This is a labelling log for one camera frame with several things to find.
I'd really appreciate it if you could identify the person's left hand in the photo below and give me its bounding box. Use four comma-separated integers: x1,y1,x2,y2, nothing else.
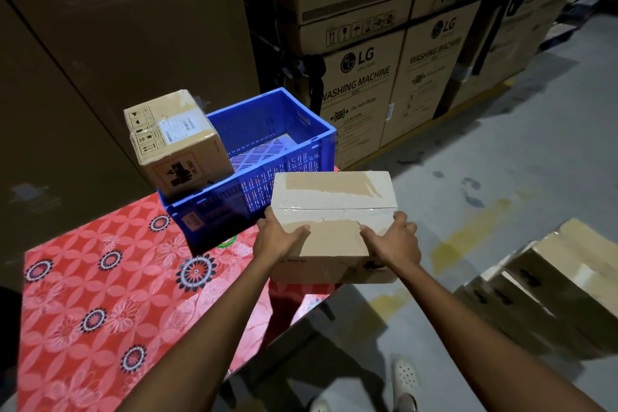
253,206,312,264

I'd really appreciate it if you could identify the person's right hand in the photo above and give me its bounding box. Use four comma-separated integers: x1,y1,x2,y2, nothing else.
359,211,424,276

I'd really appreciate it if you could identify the taped plain cardboard box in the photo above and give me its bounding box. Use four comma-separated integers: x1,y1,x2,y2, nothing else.
270,171,399,285

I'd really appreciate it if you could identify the person's left forearm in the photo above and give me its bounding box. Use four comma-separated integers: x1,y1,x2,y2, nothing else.
117,252,286,412

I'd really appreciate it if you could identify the person's right forearm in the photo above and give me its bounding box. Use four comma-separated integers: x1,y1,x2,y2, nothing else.
386,262,607,412

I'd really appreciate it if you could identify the blue plastic crate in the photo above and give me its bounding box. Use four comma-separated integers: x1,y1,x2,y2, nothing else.
158,87,338,256

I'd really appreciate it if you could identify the printed appliance cardboard box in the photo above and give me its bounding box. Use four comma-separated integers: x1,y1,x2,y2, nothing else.
379,0,483,148
316,29,407,171

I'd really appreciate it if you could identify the small labelled cardboard box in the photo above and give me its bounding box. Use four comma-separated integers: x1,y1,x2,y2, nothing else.
123,89,236,200

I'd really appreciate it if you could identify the person's white right shoe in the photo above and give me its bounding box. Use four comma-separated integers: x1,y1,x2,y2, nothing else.
391,357,419,412

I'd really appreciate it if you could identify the leaning cardboard box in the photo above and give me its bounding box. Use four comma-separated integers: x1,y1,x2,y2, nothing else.
453,259,599,361
503,218,618,330

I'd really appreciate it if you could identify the red floral tablecloth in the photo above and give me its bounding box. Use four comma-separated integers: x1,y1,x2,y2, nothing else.
17,164,342,412

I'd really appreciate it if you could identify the shadowed appliance cardboard box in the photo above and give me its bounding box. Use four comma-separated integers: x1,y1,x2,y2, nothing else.
446,0,582,110

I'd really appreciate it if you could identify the tall brown cardboard carton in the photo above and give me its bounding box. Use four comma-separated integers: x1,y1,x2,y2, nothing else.
0,0,262,182
0,0,156,282

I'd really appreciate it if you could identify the dark wooden pallet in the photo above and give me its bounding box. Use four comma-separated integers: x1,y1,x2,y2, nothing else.
538,0,618,51

